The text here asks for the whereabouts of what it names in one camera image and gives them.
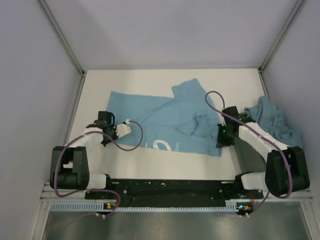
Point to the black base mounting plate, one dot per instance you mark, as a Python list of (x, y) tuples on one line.
[(159, 186)]

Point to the aluminium frame post left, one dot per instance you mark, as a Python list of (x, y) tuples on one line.
[(61, 36)]

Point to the light blue cable duct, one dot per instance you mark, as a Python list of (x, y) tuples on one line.
[(102, 207)]

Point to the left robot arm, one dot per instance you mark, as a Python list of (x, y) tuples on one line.
[(73, 172)]

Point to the aluminium frame post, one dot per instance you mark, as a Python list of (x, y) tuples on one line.
[(61, 36), (294, 13)]

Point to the light blue plain t-shirt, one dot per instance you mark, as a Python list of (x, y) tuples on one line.
[(272, 120)]

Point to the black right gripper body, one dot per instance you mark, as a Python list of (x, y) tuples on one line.
[(224, 137)]

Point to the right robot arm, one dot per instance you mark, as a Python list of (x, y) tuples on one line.
[(266, 163)]

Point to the light blue printed t-shirt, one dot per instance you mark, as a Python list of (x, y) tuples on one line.
[(183, 123)]

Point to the aluminium frame post right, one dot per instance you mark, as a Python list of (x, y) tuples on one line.
[(294, 13)]

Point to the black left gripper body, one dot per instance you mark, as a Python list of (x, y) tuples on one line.
[(113, 129)]

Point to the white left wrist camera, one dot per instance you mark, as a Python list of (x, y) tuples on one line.
[(123, 129)]

